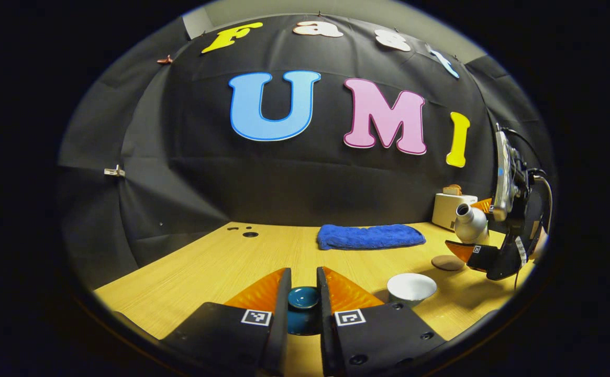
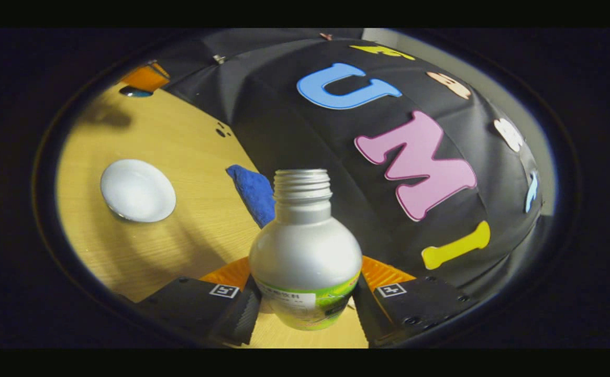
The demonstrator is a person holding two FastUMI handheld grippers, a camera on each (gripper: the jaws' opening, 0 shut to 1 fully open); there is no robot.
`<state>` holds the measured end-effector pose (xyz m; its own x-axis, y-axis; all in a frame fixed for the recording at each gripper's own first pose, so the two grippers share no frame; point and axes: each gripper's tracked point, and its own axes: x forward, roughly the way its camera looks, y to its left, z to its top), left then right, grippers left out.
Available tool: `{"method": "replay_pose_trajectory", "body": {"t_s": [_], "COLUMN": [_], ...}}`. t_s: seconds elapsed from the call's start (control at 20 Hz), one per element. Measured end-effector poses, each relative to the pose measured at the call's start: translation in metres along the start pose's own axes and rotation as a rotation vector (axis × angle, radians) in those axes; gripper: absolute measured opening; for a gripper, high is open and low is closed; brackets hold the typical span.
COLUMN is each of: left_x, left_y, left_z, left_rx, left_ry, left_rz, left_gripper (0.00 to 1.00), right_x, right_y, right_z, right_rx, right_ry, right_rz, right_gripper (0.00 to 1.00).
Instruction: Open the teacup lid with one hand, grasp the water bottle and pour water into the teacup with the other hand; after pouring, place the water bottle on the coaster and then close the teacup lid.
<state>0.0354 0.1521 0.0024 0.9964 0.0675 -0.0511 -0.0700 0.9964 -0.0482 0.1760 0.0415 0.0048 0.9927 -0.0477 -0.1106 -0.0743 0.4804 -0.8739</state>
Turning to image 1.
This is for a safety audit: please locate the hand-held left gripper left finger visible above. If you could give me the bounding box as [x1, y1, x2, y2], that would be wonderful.
[161, 268, 292, 377]

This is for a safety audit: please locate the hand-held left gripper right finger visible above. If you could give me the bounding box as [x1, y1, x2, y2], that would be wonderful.
[316, 266, 447, 377]

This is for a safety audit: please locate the silver green water bottle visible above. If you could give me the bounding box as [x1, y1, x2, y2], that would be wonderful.
[454, 203, 490, 246]

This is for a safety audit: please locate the round brown coaster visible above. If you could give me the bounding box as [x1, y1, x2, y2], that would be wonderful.
[431, 254, 465, 271]

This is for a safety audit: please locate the teal teacup lid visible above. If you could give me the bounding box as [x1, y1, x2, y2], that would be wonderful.
[287, 286, 322, 336]

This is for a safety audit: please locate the white teacup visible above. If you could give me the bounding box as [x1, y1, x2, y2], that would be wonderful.
[387, 273, 438, 307]

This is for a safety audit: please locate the white toaster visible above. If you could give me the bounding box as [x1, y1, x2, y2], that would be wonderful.
[432, 193, 478, 231]

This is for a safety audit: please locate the blue towel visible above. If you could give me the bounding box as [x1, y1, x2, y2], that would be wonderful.
[317, 224, 426, 251]

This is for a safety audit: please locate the black backdrop cloth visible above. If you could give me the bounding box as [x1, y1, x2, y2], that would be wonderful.
[58, 13, 554, 291]

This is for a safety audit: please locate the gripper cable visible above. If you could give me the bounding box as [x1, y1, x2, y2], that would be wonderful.
[498, 125, 553, 234]

